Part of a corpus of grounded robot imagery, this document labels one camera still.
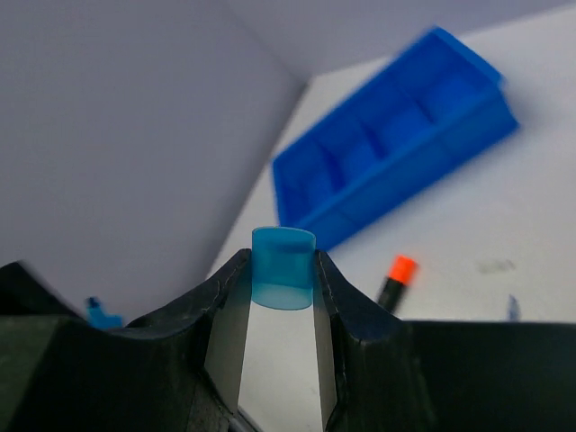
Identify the blue highlighter cap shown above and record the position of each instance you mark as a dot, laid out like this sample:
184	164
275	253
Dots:
282	268

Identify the orange capped black highlighter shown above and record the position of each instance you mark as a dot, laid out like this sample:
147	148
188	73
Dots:
398	279

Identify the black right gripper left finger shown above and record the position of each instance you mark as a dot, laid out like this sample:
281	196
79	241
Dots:
177	368

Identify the blue compartment tray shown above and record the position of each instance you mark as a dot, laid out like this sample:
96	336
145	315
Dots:
434	107

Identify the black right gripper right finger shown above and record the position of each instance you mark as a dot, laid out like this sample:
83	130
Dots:
381	373

